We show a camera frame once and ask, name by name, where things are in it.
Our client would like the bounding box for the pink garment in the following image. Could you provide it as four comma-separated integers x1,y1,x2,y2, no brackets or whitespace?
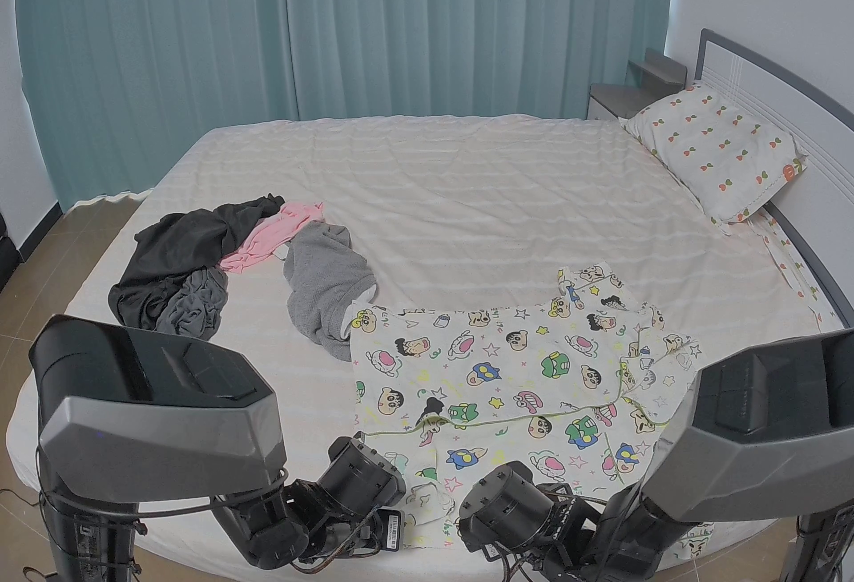
219,200,328,273

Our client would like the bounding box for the black garment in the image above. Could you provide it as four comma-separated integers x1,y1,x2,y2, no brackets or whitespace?
108,194,286,327

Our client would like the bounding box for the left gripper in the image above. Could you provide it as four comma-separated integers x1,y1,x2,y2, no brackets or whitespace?
357,502,408,560

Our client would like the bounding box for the white printed pyjama top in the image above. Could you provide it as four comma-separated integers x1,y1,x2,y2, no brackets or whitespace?
350,262,718,560

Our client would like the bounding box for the dark grey garment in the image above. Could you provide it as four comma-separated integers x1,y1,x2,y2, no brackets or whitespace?
155,267,230,341

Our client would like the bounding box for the bed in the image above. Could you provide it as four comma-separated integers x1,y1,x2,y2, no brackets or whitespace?
5,27,854,567

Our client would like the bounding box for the white printed pillow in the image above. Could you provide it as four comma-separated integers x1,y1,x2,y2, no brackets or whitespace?
619,82,810,226

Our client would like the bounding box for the light grey knit garment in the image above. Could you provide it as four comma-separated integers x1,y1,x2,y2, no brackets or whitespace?
283,223,381,363

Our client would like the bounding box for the grey bedside table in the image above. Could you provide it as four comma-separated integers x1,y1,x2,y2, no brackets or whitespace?
587,48,688,121

